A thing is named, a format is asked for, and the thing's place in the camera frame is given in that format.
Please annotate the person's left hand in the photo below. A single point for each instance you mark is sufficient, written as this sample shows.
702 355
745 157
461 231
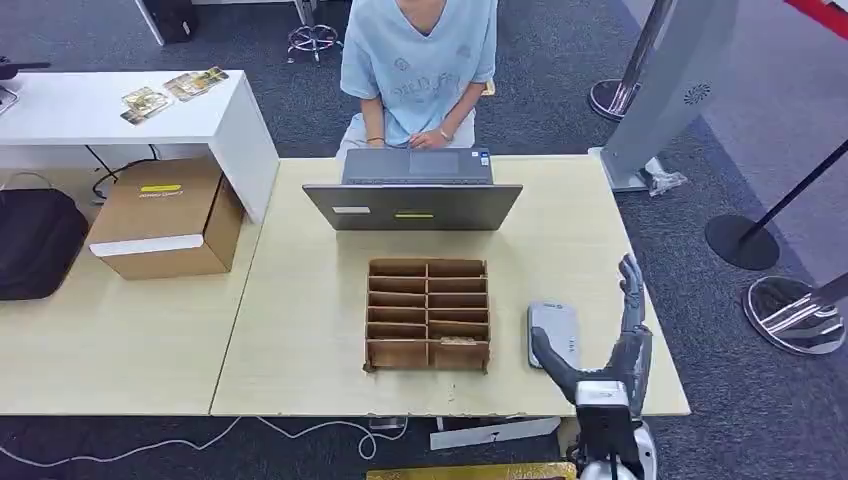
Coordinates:
429 140

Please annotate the person's right hand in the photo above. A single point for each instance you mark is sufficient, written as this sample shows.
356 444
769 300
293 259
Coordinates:
375 142

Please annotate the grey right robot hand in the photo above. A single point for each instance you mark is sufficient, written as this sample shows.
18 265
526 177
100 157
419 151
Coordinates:
629 358

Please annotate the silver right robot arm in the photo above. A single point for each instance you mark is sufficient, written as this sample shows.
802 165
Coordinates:
646 457

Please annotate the grey laptop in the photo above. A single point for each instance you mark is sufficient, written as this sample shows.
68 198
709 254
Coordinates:
411 205

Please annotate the person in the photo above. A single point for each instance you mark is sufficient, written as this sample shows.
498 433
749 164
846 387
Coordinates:
417 66

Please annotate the grey card reader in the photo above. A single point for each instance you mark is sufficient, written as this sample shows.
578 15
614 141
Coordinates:
560 328

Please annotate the wooden chair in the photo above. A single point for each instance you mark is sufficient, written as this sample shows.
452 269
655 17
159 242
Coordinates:
489 87

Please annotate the chrome stool base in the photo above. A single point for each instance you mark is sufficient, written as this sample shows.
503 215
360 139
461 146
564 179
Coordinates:
312 36

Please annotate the white flat board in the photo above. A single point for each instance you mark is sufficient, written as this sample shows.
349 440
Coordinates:
493 434

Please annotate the black stanchion with round base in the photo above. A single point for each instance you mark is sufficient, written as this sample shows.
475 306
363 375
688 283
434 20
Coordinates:
740 242

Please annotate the chrome stanchion with mirrored base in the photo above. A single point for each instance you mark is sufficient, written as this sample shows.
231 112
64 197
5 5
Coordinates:
792 314

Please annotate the card with printed edge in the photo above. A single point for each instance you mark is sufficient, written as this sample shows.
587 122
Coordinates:
458 340

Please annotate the wooden card box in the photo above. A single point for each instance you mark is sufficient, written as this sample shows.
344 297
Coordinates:
427 314

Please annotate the crumpled clear plastic wrap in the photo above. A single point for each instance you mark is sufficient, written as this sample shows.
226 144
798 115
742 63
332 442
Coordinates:
662 180

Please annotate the chrome stanchion with round base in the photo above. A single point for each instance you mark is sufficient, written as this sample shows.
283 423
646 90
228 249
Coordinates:
613 98

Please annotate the gold flat panel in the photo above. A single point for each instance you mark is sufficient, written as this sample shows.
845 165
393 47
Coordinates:
472 473

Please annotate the brown cardboard box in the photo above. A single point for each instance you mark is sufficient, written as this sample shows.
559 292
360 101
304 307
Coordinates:
162 215

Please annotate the black cabinet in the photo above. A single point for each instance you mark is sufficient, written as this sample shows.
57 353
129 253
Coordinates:
169 20

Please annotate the grey standing kiosk panel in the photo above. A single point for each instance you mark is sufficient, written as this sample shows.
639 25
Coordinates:
669 86

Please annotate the white side desk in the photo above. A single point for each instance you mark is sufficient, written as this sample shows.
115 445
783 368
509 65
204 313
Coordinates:
86 106

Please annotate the black bag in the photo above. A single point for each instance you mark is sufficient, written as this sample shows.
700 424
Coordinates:
36 242

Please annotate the grey flat device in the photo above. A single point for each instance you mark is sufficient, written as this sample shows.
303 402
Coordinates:
5 99

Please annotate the red barrier belt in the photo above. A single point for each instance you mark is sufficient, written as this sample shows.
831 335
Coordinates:
818 13

